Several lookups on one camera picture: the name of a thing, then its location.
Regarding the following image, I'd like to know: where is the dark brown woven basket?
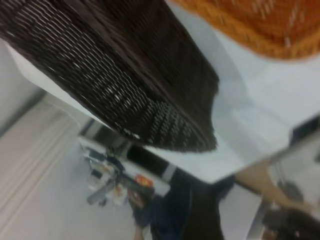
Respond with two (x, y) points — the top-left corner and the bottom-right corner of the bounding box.
(0, 0), (221, 154)

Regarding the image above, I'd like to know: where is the orange woven basket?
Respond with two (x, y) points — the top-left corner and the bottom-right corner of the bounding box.
(172, 0), (320, 60)

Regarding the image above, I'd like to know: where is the red orange packet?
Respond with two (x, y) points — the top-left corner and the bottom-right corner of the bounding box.
(135, 174), (154, 188)

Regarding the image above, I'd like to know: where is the white cluttered desk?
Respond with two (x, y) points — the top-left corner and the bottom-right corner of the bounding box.
(79, 136), (173, 207)

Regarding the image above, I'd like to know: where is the person in dark clothes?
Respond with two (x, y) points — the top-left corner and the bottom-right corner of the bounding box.
(133, 172), (227, 240)

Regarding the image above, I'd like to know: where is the tan wooden board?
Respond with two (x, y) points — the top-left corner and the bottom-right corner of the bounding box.
(234, 163), (317, 213)

